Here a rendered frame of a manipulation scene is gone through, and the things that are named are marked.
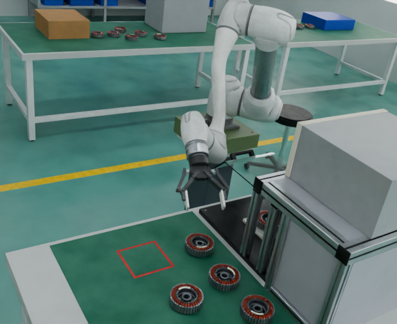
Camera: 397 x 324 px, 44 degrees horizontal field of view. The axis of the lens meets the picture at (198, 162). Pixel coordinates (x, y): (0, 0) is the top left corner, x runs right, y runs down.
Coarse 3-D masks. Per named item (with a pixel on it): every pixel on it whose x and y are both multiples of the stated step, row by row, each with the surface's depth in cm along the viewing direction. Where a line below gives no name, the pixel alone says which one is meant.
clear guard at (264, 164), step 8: (272, 152) 196; (232, 160) 186; (240, 160) 187; (248, 160) 188; (256, 160) 188; (264, 160) 189; (272, 160) 190; (280, 160) 191; (232, 168) 181; (240, 168) 181; (248, 168) 182; (256, 168) 182; (264, 168) 183; (272, 168) 184; (280, 168) 185; (248, 176) 176; (256, 176) 177
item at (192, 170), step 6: (192, 156) 185; (198, 156) 184; (204, 156) 185; (192, 162) 184; (198, 162) 183; (204, 162) 183; (192, 168) 183; (198, 168) 184; (204, 168) 184; (192, 174) 183; (198, 174) 183; (204, 174) 183; (198, 180) 183; (204, 180) 184
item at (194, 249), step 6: (192, 234) 188; (198, 234) 189; (204, 234) 190; (186, 240) 185; (192, 240) 187; (198, 240) 187; (204, 240) 188; (210, 240) 186; (186, 246) 183; (192, 246) 181; (198, 246) 182; (204, 246) 182; (210, 246) 183; (192, 252) 181; (198, 252) 180; (204, 252) 181; (210, 252) 183
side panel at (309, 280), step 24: (288, 240) 159; (312, 240) 149; (288, 264) 161; (312, 264) 151; (336, 264) 142; (288, 288) 163; (312, 288) 153; (336, 288) 142; (288, 312) 163; (312, 312) 154
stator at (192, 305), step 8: (176, 288) 161; (184, 288) 162; (192, 288) 163; (176, 296) 158; (184, 296) 161; (192, 296) 163; (200, 296) 159; (176, 304) 156; (184, 304) 156; (192, 304) 156; (200, 304) 157; (184, 312) 156; (192, 312) 157
